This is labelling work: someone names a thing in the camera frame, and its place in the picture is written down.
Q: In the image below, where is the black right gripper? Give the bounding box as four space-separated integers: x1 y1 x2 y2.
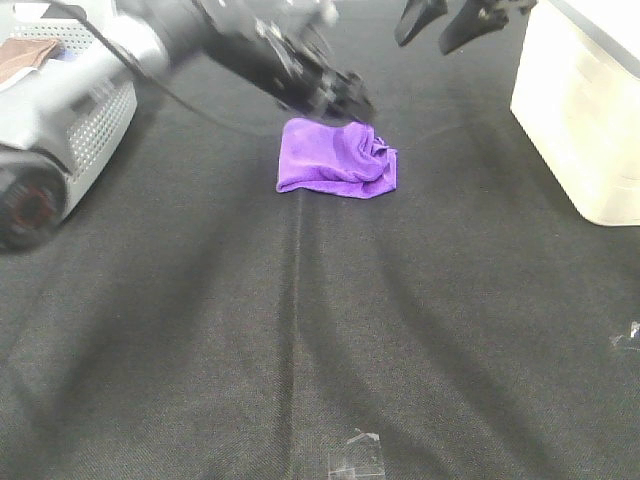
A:
394 0 538 55

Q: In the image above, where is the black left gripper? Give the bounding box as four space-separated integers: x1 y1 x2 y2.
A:
279 70 375 123

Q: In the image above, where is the purple microfiber towel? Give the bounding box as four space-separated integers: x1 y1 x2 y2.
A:
276 118 398 199

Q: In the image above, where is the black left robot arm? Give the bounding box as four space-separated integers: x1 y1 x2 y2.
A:
1 1 374 252

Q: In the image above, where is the white plastic bin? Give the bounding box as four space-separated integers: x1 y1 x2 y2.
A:
511 1 639 226

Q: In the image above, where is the grey perforated laundry basket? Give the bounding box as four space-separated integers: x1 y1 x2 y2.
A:
1 1 137 211

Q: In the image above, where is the black tablecloth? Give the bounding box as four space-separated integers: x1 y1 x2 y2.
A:
1 1 639 479

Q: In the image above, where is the brown towel in basket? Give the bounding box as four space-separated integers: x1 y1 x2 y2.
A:
1 38 61 82

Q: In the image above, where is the clear tape piece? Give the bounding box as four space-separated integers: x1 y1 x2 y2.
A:
327 430 386 480

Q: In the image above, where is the clear tape at edge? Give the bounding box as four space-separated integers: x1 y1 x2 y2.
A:
611 321 640 352

